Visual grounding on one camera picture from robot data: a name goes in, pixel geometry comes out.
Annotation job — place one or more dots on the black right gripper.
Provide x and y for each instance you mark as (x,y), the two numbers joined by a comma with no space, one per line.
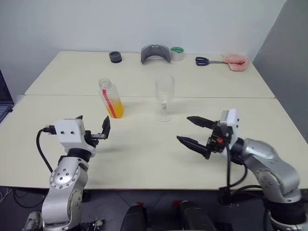
(217,139)

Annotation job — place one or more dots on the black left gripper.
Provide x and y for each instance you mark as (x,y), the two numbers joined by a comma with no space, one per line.
(95,137)

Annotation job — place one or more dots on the plastic bottle with orange juice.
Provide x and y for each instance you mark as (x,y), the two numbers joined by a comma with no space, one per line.
(113,106)

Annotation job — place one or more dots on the clear wine glass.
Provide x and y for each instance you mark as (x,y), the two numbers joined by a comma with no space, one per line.
(164,86)

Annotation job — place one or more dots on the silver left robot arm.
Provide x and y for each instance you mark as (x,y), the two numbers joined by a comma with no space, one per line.
(65,183)

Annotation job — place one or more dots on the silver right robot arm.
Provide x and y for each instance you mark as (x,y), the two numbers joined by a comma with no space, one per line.
(274,166)

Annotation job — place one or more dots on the silver tape roll green core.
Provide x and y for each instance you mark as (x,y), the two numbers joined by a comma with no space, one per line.
(177,55)

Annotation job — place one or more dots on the pink fluffy cloth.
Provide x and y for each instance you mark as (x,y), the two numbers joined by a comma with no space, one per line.
(237,62)

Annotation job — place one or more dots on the grey curved visor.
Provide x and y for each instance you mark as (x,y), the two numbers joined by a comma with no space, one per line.
(155,52)

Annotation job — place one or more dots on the dark laptop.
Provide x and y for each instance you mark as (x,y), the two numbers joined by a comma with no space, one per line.
(3,101)

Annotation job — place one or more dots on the white grey shoe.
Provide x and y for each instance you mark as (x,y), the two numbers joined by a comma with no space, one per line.
(33,220)

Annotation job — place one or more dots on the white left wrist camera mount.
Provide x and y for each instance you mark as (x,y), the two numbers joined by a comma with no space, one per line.
(68,134)

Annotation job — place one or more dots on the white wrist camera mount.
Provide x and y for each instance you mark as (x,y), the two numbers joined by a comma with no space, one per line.
(233,120)
(68,134)

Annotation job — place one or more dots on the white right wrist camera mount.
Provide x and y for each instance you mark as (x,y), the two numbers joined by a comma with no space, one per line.
(233,120)

